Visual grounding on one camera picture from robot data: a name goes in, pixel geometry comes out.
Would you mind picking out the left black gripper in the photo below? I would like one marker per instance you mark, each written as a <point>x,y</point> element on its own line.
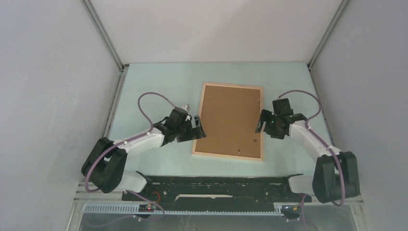
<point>198,132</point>

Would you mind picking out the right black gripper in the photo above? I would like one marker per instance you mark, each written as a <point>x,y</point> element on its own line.
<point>266,116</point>

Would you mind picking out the wooden picture frame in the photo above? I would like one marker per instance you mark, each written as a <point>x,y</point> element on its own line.
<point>229,157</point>

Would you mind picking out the brown backing board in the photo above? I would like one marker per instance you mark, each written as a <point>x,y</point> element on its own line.
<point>228,121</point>

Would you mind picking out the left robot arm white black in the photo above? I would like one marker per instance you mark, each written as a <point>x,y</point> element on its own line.
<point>105,165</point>

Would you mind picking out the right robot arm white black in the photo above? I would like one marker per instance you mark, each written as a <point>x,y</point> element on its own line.
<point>335,176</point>

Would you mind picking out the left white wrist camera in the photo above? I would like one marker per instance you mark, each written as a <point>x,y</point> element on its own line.
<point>185,107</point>

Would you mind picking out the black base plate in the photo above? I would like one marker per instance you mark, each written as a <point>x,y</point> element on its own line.
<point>219,194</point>

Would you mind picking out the aluminium rail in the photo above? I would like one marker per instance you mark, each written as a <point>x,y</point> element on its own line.
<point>82,195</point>

